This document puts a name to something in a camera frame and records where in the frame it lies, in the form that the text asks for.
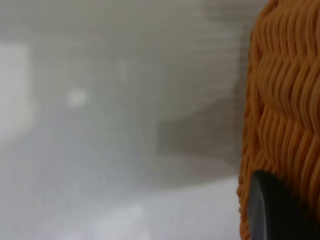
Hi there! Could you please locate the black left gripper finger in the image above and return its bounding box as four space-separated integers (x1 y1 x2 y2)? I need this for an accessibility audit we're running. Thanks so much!
246 169 320 240

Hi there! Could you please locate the orange woven wicker basket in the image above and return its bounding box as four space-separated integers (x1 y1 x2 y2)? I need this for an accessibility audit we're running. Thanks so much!
236 0 320 240

